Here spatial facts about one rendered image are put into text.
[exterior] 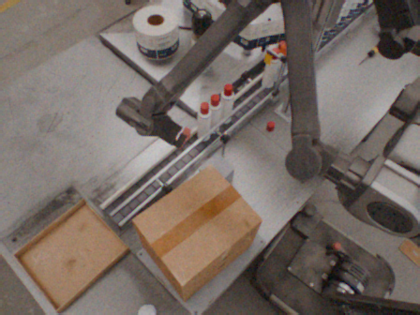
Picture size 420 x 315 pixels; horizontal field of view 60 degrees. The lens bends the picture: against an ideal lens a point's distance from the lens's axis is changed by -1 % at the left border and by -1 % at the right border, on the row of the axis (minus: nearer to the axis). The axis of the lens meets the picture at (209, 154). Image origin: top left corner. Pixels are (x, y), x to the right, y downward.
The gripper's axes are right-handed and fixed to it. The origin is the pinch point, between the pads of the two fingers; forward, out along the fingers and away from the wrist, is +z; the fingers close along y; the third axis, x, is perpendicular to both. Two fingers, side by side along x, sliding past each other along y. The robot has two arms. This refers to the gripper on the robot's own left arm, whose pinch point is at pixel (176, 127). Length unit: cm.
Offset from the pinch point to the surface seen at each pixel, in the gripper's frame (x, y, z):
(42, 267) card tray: 65, 16, -10
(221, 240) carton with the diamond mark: 18.4, -31.8, -7.4
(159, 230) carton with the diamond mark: 24.7, -16.0, -12.9
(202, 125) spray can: -1.3, 1.9, 24.0
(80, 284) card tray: 62, 1, -7
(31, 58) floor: 42, 189, 113
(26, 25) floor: 24, 222, 127
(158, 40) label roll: -20, 45, 38
